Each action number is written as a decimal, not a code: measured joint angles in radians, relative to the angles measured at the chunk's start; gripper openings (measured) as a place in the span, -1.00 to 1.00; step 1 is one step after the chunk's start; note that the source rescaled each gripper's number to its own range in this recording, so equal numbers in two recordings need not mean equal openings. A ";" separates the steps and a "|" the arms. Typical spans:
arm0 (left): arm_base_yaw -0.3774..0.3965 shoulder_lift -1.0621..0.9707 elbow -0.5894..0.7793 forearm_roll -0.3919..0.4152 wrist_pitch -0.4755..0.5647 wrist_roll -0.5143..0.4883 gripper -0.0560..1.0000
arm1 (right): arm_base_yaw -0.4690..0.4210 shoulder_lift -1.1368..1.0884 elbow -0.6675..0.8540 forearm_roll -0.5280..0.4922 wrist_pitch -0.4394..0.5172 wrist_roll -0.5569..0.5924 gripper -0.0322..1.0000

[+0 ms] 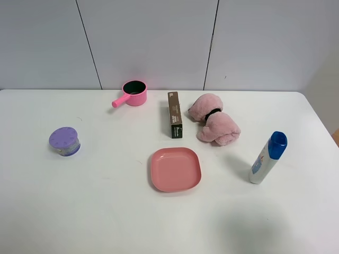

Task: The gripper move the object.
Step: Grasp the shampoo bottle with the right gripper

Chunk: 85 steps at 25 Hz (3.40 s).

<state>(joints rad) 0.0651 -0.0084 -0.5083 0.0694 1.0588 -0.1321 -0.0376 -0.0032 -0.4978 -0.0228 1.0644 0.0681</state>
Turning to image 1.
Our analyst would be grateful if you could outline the pink square plate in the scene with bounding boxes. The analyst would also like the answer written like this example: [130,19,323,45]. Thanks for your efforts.
[150,147,201,192]

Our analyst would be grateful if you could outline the pink rolled plush towel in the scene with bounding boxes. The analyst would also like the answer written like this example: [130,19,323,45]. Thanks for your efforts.
[188,93,241,146]

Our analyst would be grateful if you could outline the brown rectangular carton box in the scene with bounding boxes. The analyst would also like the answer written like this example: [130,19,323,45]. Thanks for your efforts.
[167,92,183,139]

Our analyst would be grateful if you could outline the pink toy saucepan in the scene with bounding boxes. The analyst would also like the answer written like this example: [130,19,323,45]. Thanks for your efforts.
[112,80,147,108]

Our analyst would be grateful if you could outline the purple lidded round container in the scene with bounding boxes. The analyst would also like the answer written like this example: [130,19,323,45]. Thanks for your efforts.
[49,126,81,157]

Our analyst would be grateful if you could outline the white blue shampoo bottle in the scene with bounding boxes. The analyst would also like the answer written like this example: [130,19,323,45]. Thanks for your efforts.
[249,131,288,184]

